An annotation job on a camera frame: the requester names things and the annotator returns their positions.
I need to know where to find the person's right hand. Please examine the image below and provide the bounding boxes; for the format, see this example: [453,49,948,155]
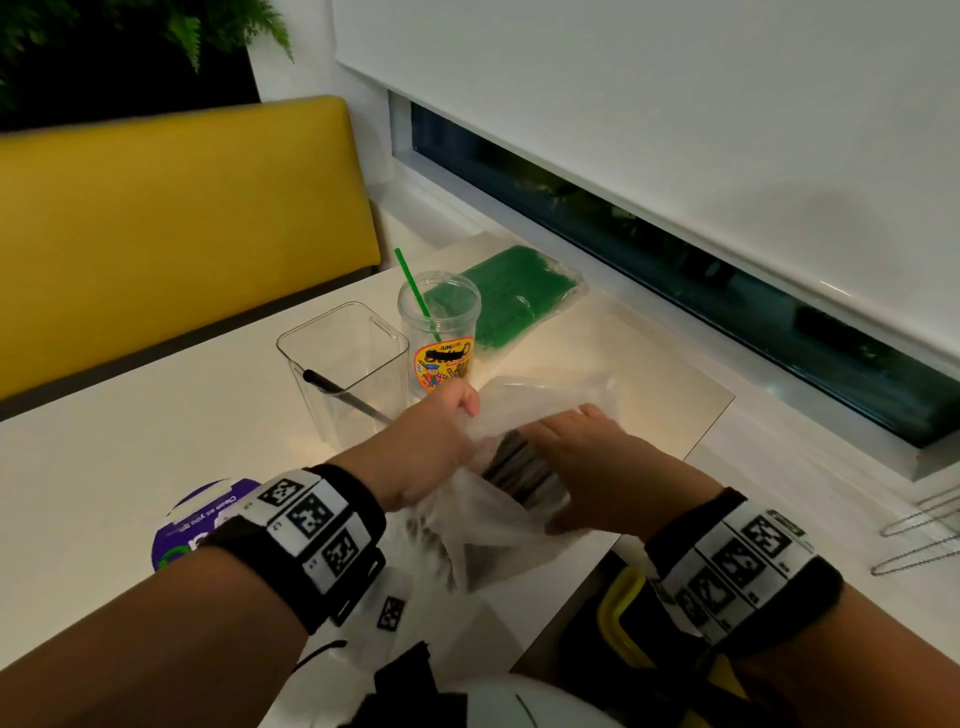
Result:
[521,403,725,543]

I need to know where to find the person's left hand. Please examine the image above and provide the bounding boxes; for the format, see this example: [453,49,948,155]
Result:
[329,378,481,515]

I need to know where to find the clear plastic bag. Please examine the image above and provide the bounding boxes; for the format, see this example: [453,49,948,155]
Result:
[389,374,620,594]

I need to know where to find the clear cup with colourful sticker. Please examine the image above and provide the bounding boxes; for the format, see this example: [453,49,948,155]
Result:
[397,271,483,397]

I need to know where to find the clear square plastic container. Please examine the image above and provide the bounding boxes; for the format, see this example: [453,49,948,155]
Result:
[275,301,411,451]

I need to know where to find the green straw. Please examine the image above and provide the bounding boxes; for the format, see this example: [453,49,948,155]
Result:
[394,247,442,343]

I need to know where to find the pack of green straws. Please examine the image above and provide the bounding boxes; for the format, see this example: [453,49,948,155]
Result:
[423,245,586,354]

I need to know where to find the person's left forearm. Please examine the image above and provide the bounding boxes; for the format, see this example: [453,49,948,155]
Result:
[0,547,309,728]

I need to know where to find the yellow chair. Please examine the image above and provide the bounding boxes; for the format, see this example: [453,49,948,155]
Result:
[596,566,751,728]

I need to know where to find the black marker band right wrist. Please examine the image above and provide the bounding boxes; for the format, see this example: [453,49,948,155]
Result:
[644,487,845,661]

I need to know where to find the purple round sticker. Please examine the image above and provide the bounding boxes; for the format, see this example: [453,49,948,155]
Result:
[151,479,260,573]

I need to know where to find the white shirt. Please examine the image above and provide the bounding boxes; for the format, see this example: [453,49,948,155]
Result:
[442,673,624,728]

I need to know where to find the yellow bench backrest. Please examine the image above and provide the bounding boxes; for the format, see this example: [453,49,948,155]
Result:
[0,95,382,403]

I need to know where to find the white roller blind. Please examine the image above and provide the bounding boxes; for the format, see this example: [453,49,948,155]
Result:
[332,0,960,376]

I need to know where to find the black planter box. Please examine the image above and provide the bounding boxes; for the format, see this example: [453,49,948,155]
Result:
[0,22,262,135]

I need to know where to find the green fern plant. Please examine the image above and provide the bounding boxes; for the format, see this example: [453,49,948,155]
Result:
[0,0,294,110]

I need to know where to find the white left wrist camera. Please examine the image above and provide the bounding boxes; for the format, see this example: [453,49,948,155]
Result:
[352,566,414,669]

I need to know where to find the black cable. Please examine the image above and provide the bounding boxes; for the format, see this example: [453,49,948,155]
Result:
[292,638,349,673]

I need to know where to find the black chest strap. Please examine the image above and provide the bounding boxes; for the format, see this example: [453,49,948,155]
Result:
[341,641,470,728]

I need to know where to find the metal bead chain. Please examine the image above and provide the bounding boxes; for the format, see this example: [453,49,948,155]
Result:
[869,483,960,577]

